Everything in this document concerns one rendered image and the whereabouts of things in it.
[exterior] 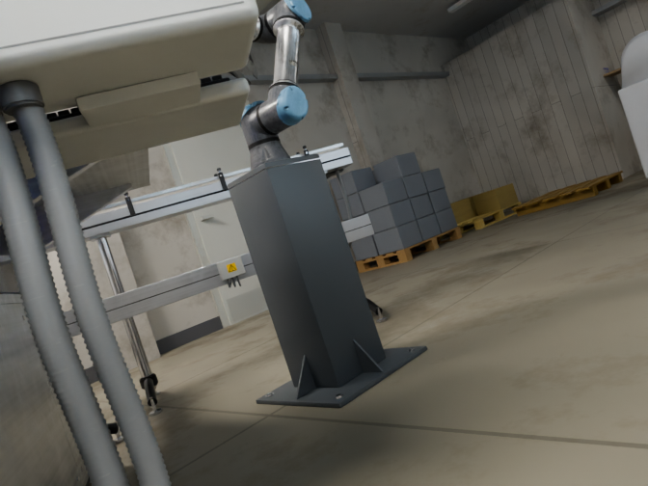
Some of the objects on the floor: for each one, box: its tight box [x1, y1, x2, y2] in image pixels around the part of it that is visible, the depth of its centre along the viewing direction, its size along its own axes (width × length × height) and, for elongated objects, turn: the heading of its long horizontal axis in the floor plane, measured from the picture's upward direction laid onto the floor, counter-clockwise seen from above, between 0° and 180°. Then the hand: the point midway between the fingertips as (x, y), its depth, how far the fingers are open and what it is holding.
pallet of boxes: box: [330, 152, 463, 273], centre depth 583 cm, size 109×73×110 cm
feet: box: [139, 373, 163, 417], centre depth 241 cm, size 8×50×14 cm, turn 108°
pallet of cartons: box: [440, 183, 522, 239], centre depth 687 cm, size 112×77×41 cm
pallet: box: [511, 171, 623, 217], centre depth 630 cm, size 137×97×12 cm
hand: (252, 78), depth 168 cm, fingers closed
